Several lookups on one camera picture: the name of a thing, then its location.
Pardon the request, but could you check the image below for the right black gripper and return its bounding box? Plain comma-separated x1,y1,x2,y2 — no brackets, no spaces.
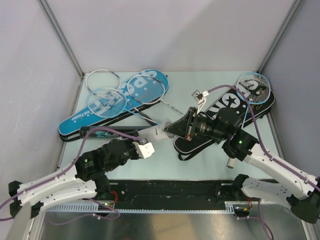
164,107,229,141

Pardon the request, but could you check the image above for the light blue racket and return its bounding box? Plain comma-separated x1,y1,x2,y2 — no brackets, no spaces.
86,89,157,124
226,72,271,129

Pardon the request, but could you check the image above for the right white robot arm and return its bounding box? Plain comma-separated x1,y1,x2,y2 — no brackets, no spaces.
164,107,320,224

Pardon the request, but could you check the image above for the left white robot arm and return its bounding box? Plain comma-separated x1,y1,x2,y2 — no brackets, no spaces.
8,139,154,218

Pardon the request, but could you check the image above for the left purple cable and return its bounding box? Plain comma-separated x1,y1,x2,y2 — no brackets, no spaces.
0,128,146,222

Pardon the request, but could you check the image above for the blue racket cover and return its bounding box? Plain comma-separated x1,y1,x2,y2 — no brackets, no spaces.
58,69,169,137

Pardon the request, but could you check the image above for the white shuttlecock tube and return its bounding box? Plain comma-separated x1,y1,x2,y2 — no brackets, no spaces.
137,118,175,143

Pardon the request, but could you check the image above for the black racket cover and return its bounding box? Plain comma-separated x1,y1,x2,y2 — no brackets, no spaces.
173,89,275,161

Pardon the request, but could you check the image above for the white frame racket far left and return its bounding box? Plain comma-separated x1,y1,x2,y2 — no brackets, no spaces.
84,69,121,97

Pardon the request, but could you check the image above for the black shuttlecock tube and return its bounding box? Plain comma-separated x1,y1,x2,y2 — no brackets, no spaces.
79,126,145,138

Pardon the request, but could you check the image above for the white racket white grip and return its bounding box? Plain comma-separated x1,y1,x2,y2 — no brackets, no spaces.
127,74,183,115

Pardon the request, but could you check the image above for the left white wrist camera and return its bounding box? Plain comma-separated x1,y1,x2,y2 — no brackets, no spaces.
133,142,155,159

